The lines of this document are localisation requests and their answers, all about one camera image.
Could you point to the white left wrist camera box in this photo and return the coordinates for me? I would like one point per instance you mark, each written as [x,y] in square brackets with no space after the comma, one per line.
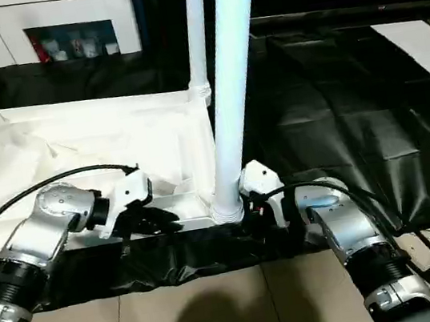
[127,194]

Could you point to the white cabinet with glass doors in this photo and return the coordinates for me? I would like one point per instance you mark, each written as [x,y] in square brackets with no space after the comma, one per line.
[31,14]

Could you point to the red bottle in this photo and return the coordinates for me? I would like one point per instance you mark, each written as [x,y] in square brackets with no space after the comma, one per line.
[38,50]

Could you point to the black work mat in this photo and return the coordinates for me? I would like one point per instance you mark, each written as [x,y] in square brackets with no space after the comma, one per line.
[340,134]

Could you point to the white plastic table top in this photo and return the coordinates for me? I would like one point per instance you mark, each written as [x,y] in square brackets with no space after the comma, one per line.
[76,149]

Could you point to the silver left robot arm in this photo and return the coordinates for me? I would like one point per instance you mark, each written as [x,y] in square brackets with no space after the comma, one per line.
[40,236]

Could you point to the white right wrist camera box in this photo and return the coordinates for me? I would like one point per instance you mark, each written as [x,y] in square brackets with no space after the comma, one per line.
[263,182]

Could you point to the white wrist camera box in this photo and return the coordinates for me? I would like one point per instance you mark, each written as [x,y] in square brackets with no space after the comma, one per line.
[263,182]
[127,194]

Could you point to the black rail bar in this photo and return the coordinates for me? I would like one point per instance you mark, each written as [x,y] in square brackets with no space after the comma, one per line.
[346,12]

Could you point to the white flat board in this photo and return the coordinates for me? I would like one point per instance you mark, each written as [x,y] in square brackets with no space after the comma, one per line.
[424,45]

